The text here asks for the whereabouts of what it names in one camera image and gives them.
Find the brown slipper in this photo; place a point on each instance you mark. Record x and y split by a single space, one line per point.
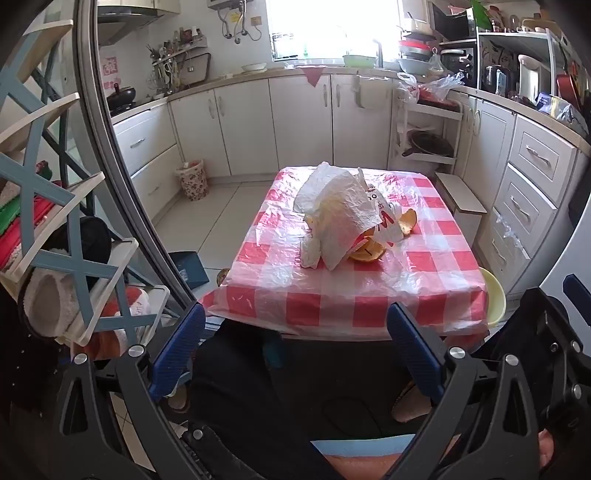
408 406
178 402

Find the range hood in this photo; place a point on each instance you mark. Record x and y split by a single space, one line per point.
134 18

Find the stack of basins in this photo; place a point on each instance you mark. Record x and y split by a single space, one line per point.
413 60

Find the white appliance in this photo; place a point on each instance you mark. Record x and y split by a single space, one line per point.
533 76

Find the green board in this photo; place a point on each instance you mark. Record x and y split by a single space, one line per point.
480 14

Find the white drawer cabinet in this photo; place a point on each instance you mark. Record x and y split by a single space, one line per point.
521 184
147 152

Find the small orange peel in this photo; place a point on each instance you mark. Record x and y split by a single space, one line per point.
408 225

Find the yellow plastic stool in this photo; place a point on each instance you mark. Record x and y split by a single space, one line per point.
494 295

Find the grey metal door frame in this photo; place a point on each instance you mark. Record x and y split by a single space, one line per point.
120 152

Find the utensil rack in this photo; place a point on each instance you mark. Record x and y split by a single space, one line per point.
180 60

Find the grey fluffy slipper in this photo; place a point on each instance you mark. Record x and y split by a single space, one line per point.
48 302

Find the orange citrus fruit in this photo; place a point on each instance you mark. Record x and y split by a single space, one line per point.
369 254

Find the white blue shoe rack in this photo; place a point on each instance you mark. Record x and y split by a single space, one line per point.
55 203

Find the clear plastic bag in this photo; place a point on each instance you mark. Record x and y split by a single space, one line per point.
438 87

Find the white trolley shelf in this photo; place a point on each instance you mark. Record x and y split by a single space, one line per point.
448 117

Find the red white shoe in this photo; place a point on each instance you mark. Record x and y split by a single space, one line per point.
131 300

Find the white wooden box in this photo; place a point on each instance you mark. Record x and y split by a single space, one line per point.
461 198

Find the metal shelf rack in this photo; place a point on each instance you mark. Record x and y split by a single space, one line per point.
512 41

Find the dark frying pan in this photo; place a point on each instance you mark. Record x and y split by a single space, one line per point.
431 144

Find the blue foil bag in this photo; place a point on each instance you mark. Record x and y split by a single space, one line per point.
556 108

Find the green basin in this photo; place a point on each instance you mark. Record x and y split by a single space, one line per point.
360 61

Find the small white plastic bag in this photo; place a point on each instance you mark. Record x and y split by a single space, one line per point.
436 62

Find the white door cabinet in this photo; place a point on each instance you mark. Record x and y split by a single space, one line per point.
295 124

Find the black toaster oven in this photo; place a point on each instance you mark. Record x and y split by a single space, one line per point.
459 64

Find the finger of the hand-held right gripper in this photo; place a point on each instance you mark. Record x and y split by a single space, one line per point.
575 282
554 323

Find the red white paper packet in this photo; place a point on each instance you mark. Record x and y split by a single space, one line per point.
388 230

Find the red white checkered tablecloth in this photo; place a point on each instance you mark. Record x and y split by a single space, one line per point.
323 295

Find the floral wastebasket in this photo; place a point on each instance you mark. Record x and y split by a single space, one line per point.
194 182

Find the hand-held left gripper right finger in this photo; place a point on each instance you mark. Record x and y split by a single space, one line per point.
415 350

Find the black shoe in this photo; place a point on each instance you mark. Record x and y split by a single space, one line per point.
90 240

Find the window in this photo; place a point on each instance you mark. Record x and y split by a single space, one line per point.
332 27

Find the water heater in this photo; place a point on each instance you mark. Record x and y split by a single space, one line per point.
226 4

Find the dark blue box on floor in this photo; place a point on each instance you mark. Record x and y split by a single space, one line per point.
189 270

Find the black kettle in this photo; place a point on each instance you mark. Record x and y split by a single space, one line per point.
495 79

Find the black wok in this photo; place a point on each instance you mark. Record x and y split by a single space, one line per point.
122 96

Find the pink wall sticker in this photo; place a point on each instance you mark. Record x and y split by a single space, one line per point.
111 71

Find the metal faucet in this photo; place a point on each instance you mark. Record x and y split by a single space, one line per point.
379 50

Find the black microwave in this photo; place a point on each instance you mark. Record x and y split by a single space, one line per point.
455 21

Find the pink hanging cloth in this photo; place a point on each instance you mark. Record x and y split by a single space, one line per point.
313 74

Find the white bowl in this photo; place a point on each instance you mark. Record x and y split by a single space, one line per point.
254 67

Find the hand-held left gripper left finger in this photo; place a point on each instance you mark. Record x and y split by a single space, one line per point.
178 350

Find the white hanging bin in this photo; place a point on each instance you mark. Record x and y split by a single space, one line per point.
373 94

